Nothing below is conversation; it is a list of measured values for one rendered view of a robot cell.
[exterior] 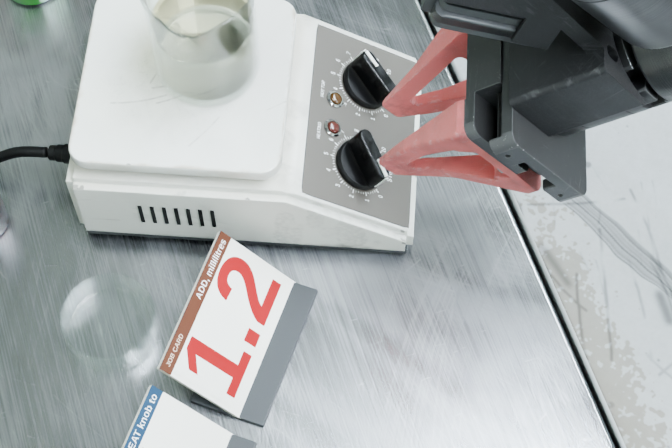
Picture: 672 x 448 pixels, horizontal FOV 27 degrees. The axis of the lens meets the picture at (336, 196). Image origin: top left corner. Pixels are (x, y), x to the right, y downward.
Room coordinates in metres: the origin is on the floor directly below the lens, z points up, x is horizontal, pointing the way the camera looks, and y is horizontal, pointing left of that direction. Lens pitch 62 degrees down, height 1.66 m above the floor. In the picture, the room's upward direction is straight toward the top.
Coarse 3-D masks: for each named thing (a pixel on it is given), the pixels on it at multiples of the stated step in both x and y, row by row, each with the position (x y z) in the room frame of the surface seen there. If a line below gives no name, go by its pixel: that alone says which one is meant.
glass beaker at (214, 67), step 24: (144, 0) 0.44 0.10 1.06; (240, 24) 0.43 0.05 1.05; (168, 48) 0.42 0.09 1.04; (192, 48) 0.42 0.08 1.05; (216, 48) 0.42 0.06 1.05; (240, 48) 0.43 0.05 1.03; (168, 72) 0.43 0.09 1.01; (192, 72) 0.42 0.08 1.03; (216, 72) 0.42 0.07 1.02; (240, 72) 0.43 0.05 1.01; (192, 96) 0.42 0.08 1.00; (216, 96) 0.42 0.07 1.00
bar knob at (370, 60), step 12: (360, 60) 0.47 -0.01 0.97; (372, 60) 0.47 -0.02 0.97; (348, 72) 0.46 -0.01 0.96; (360, 72) 0.46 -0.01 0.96; (372, 72) 0.46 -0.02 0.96; (384, 72) 0.46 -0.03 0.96; (348, 84) 0.46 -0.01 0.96; (360, 84) 0.46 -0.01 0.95; (372, 84) 0.46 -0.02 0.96; (384, 84) 0.45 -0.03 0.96; (360, 96) 0.45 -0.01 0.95; (372, 96) 0.45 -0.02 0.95; (384, 96) 0.45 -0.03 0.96; (372, 108) 0.45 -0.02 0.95
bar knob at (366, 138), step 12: (360, 132) 0.42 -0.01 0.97; (348, 144) 0.41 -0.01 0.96; (360, 144) 0.41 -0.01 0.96; (372, 144) 0.41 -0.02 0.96; (336, 156) 0.41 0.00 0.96; (348, 156) 0.41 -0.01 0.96; (360, 156) 0.41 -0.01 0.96; (372, 156) 0.40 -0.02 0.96; (348, 168) 0.40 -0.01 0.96; (360, 168) 0.40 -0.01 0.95; (372, 168) 0.40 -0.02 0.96; (384, 168) 0.40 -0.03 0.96; (348, 180) 0.39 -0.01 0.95; (360, 180) 0.39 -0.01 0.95; (372, 180) 0.39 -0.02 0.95; (384, 180) 0.39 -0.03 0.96
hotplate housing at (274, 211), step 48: (384, 48) 0.49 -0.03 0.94; (288, 144) 0.41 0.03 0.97; (96, 192) 0.38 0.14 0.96; (144, 192) 0.38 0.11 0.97; (192, 192) 0.38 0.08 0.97; (240, 192) 0.38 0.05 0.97; (288, 192) 0.38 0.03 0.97; (240, 240) 0.37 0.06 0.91; (288, 240) 0.37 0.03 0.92; (336, 240) 0.37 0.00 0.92; (384, 240) 0.37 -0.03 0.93
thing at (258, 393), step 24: (216, 240) 0.36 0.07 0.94; (264, 264) 0.36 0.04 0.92; (288, 288) 0.35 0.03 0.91; (312, 288) 0.35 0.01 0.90; (288, 312) 0.33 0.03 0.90; (264, 336) 0.31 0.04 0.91; (288, 336) 0.32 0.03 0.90; (264, 360) 0.30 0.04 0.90; (288, 360) 0.30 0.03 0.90; (192, 384) 0.28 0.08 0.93; (264, 384) 0.29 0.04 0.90; (216, 408) 0.27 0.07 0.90; (240, 408) 0.27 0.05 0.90; (264, 408) 0.27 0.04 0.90
